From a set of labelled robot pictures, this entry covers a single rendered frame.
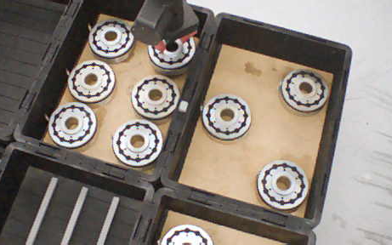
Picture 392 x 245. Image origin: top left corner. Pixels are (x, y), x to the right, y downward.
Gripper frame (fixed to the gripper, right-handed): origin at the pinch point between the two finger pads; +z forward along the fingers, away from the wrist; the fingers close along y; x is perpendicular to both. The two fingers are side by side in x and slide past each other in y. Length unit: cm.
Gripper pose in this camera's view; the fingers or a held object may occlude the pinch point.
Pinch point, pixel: (171, 44)
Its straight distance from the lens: 107.7
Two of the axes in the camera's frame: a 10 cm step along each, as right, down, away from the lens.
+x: -4.7, -8.1, 3.5
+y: 8.8, -4.3, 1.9
